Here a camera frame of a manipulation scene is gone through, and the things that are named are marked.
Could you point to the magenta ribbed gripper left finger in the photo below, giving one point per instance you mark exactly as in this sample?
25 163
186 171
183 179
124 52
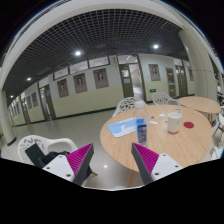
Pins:
72 167

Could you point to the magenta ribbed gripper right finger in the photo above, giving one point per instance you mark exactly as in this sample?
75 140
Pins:
153 166

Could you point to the clear plastic water bottle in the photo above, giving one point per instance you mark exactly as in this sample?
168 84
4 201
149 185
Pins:
141 123

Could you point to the black bag on chair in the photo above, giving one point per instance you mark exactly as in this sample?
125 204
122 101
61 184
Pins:
45 156

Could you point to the round wooden table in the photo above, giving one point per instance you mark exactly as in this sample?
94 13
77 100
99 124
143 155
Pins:
201 104
186 147

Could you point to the white ceramic mug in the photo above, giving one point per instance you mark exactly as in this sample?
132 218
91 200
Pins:
174 122

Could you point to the white chair near left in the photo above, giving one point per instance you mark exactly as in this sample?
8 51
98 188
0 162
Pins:
43 143

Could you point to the red round coaster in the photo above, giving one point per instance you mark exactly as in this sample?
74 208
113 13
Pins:
188 124

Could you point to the white chair behind table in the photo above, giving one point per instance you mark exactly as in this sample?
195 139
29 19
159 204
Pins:
125 105

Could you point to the white chair far right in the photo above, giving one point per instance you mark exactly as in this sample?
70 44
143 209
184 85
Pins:
161 98

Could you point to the open doorway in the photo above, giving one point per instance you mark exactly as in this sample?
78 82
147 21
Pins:
131 79

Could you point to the framed portrait on wall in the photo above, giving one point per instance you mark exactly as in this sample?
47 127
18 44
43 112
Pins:
101 79
80 83
62 88

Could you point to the framed portrait right wall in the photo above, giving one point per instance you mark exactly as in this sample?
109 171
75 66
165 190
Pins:
154 72

